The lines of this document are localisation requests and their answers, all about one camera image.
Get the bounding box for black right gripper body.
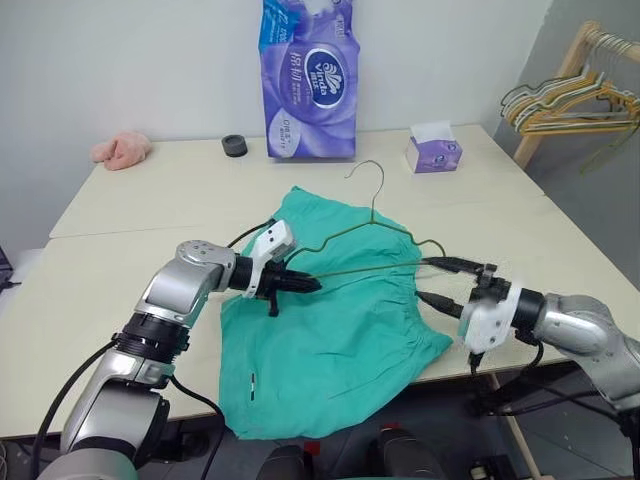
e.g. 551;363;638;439
469;263;512;305

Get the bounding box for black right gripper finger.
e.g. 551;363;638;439
422;255;486;277
415;289;467;320

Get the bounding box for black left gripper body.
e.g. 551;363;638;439
257;267;293;319

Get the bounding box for green shorts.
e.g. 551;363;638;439
218;185;454;441

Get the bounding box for purple white tissue box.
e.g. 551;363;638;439
403;120;463;175

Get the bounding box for black stand under table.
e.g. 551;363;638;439
467;367;624;419

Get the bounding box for black tape roll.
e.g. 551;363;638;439
220;133;250;159

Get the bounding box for wooden table leg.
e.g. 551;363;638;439
485;373;544;480

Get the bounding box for dark rounded shape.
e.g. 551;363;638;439
368;423;447;480
256;443;322;480

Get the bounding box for purple tissue pack bag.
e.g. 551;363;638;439
256;0;363;162

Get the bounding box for pink cloth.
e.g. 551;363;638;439
89;130;154;173

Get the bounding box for wooden clothes rack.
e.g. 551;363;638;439
513;20;640;169

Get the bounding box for black device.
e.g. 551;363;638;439
0;244;22;294

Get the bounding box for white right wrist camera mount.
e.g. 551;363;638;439
457;283;522;354

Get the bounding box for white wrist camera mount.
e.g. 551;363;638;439
238;218;298;301
457;283;522;354

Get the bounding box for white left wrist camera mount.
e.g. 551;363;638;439
238;218;298;301

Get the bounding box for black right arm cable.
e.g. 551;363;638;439
468;327;546;376

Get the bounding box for dark green wire hanger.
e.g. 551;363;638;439
578;114;640;175

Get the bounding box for grey wire hanger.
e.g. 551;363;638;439
499;78;564;122

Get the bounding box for yellow wire hanger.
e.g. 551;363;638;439
514;69;640;137

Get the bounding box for white wire hanger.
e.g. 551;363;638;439
509;30;640;126

